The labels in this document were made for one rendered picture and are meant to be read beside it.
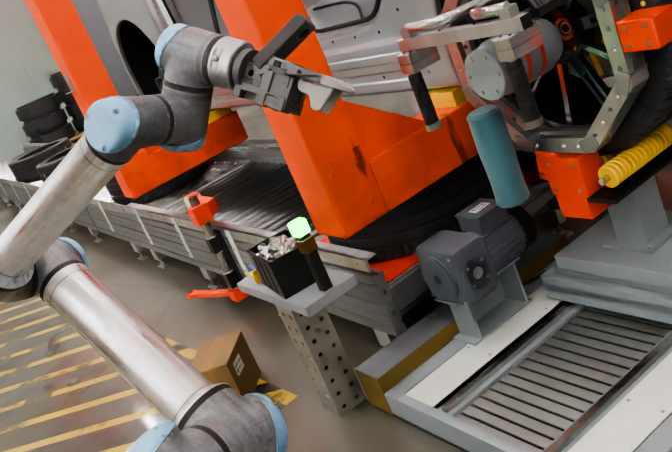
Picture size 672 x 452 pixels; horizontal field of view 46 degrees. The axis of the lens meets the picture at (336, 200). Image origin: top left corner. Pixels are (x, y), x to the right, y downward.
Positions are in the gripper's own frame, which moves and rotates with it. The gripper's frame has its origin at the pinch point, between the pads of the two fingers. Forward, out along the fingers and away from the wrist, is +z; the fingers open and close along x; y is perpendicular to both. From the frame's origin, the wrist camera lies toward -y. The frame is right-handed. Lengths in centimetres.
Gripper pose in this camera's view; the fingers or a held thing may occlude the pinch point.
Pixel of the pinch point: (348, 85)
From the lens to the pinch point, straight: 129.2
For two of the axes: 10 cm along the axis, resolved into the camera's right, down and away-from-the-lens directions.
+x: -4.1, -0.4, -9.1
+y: -3.0, 9.5, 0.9
